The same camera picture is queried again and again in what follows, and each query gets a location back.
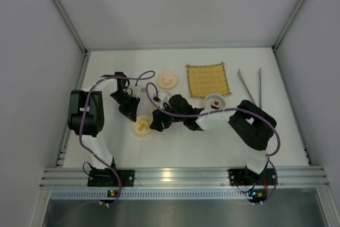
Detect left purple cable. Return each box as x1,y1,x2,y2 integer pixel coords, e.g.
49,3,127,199
80,70,156,206

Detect aluminium frame post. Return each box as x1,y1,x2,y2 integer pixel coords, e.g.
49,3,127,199
271,0,307,53
51,0,88,56

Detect left aluminium frame post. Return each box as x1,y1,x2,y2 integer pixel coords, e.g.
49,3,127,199
51,0,88,56

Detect slotted cable duct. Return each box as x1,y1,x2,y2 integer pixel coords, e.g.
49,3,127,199
50,189,264,200

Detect sushi roll red centre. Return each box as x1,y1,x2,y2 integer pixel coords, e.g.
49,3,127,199
210,100,221,110

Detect right aluminium frame post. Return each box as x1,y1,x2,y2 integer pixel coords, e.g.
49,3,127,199
271,0,307,53

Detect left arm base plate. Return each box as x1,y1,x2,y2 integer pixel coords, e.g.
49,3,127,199
87,169,135,187

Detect pink lunch bowl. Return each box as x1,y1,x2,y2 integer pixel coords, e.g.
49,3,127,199
203,93,226,110

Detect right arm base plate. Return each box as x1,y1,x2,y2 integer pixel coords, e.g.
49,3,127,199
228,167,276,187

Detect metal tongs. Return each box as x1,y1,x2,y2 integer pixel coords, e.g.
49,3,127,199
237,68,262,109

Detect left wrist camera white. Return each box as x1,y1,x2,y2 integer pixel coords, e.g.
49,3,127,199
126,86,145,98

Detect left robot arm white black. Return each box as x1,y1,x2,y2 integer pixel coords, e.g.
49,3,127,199
67,72,140,187

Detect aluminium mounting rail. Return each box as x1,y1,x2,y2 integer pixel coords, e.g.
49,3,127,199
39,166,329,189

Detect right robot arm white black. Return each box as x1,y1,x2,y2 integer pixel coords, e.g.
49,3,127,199
150,92,277,184

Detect bamboo sushi mat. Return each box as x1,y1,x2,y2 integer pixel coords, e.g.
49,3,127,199
186,62,232,99

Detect cream lid orange handle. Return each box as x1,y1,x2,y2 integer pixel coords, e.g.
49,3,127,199
131,114,153,138

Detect cream lid pink handle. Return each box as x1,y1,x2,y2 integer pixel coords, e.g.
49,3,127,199
156,71,179,90

